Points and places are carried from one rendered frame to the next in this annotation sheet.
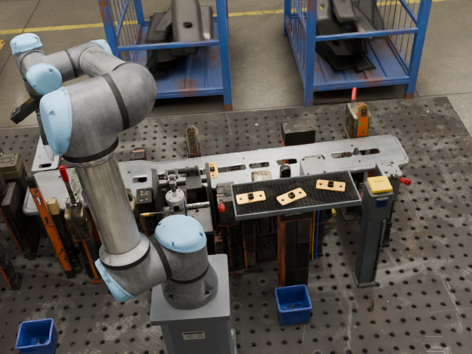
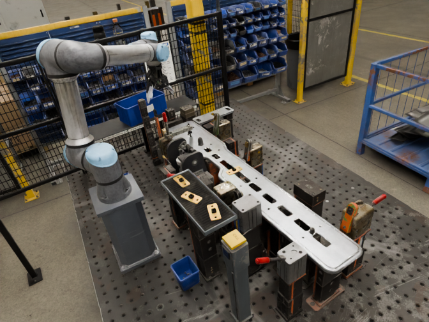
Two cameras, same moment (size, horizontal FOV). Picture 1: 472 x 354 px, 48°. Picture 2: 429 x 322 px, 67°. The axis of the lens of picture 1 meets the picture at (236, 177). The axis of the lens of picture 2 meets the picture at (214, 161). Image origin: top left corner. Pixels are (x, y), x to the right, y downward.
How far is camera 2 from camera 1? 140 cm
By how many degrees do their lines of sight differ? 51
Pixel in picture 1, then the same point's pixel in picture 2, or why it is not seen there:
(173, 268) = (84, 165)
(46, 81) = not seen: hidden behind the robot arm
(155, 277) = (77, 162)
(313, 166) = (246, 202)
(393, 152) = (334, 257)
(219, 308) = (101, 209)
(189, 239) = (91, 155)
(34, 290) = (156, 170)
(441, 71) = not seen: outside the picture
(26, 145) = (244, 119)
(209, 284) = (106, 193)
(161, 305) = not seen: hidden behind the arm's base
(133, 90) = (62, 50)
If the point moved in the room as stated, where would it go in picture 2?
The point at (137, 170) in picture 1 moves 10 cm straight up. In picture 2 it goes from (214, 145) to (212, 130)
